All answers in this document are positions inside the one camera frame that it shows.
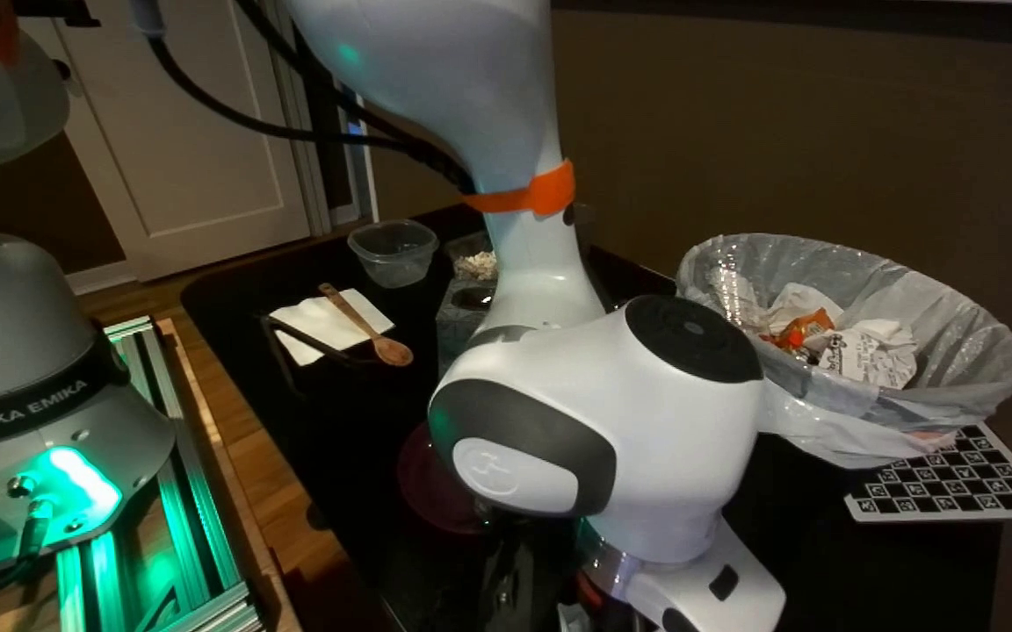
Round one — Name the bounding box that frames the rubbish bin with plastic liner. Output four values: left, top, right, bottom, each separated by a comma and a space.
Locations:
675, 229, 1012, 474

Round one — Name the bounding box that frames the wooden spoon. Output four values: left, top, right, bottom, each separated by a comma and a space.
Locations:
316, 281, 420, 372

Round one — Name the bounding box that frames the orange wrapper trash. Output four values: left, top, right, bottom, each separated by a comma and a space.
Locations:
763, 304, 842, 357

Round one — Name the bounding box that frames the white door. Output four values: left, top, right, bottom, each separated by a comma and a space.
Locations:
8, 0, 316, 259

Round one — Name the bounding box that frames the crumpled white paper trash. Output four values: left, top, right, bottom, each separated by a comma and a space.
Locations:
815, 316, 926, 393

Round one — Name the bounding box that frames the black white checkerboard card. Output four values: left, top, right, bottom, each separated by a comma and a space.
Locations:
840, 420, 1012, 526

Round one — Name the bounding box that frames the orange strap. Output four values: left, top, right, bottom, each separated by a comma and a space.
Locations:
463, 159, 580, 224

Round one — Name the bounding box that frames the white door frame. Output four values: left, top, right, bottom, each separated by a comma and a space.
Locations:
316, 68, 384, 231

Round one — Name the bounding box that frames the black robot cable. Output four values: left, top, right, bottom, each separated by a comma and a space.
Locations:
141, 0, 483, 198

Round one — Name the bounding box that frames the aluminium robot stand frame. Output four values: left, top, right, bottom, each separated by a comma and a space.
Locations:
0, 311, 271, 632

